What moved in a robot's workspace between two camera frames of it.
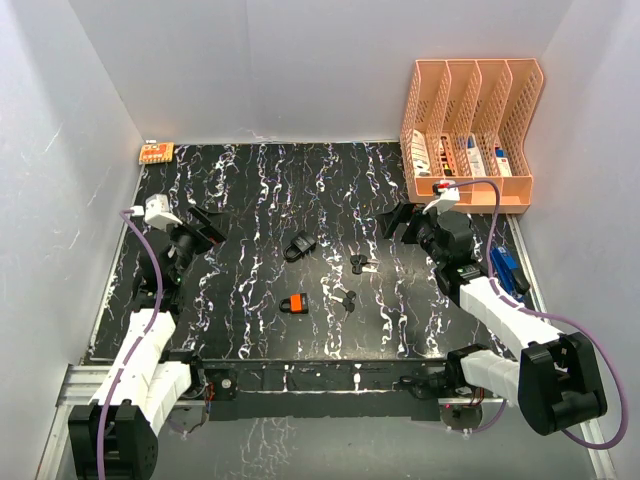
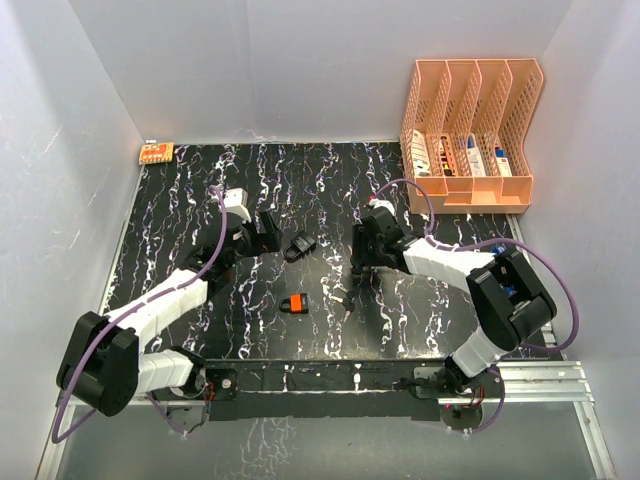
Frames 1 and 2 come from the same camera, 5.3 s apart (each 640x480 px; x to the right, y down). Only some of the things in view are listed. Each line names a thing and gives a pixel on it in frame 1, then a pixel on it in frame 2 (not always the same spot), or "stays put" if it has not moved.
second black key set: (347, 302) stays put
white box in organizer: (420, 154) stays put
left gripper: (208, 229) -> (270, 240)
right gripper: (390, 221) -> (361, 254)
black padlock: (300, 246) stays put
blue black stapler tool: (509, 275) stays put
